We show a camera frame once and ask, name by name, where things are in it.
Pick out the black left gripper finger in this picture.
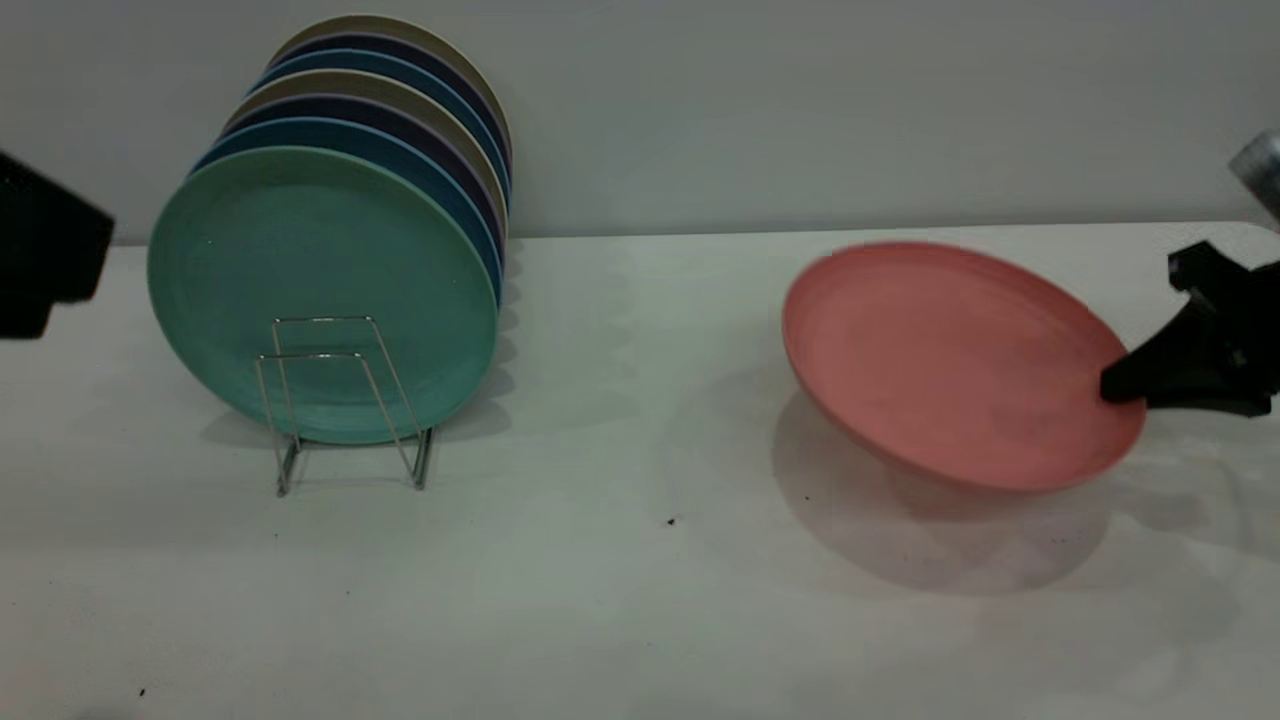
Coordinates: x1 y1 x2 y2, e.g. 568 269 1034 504
0 150 116 341

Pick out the green round plate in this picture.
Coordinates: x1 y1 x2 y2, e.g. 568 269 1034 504
148 147 500 447

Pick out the pink round plate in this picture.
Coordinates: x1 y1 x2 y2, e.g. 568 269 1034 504
782 241 1148 494

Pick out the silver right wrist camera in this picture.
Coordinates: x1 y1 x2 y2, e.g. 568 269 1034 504
1228 130 1280 227

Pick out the blue round plate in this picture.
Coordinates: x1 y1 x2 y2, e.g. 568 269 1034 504
255 50 513 201
190 118 504 303

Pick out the beige round plate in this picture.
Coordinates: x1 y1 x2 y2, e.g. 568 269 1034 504
225 69 511 241
270 14 515 161

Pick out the navy round plate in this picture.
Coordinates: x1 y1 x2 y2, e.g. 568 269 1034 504
222 95 508 267
270 33 514 167

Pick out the metal wire plate rack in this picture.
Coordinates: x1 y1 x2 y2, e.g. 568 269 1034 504
256 316 436 498

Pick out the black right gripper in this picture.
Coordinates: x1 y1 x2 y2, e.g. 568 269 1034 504
1100 240 1280 419

